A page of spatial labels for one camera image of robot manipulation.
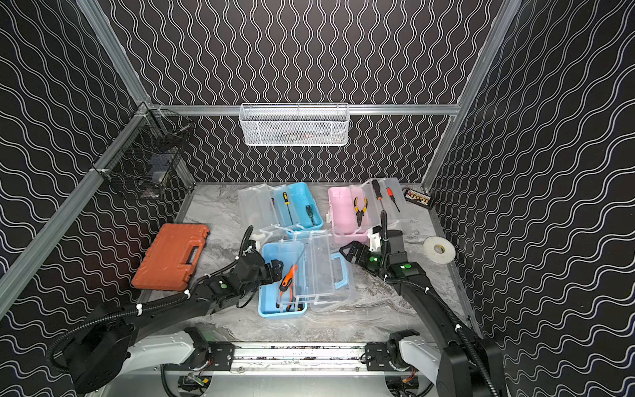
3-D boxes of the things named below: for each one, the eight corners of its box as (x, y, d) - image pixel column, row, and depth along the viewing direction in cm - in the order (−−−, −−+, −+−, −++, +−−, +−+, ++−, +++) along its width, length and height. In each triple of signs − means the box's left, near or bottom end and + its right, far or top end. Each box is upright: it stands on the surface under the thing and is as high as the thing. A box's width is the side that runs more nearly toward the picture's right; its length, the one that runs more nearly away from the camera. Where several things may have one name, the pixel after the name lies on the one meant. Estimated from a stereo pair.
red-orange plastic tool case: (138, 291, 89) (129, 285, 85) (166, 231, 106) (160, 223, 101) (190, 291, 89) (183, 285, 85) (210, 231, 106) (206, 223, 101)
